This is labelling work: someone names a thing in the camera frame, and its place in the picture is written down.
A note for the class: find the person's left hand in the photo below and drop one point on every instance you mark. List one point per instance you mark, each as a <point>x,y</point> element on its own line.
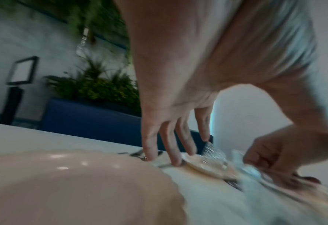
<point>186,66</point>

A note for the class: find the person's right hand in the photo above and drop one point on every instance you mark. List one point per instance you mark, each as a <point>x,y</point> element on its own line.
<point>294,149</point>

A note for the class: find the blurred silver cutlery piece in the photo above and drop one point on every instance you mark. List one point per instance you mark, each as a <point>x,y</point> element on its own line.
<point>252,171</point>

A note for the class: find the cut crystal glass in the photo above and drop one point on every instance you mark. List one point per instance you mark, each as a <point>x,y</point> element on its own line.
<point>214,155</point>

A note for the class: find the green potted plants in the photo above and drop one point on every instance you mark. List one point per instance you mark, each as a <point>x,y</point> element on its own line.
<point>97,85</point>

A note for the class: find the small pink saucer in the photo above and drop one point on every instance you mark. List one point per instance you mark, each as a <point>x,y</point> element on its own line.
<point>200,166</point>

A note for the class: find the white tablecloth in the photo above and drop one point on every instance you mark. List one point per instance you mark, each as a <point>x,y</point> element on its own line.
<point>211,197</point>

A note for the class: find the hanging green plant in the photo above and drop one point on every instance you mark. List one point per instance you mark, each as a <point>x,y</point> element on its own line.
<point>97,19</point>

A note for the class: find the silver fork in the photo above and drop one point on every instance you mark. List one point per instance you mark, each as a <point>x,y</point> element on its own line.
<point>136,153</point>

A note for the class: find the large pink plate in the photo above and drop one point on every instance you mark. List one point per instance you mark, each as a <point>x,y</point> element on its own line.
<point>78,189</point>

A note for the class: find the black framed sign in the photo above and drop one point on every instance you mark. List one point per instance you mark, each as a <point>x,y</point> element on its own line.
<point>21,70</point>

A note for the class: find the black sign post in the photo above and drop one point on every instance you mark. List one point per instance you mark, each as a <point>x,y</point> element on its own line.
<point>11,103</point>

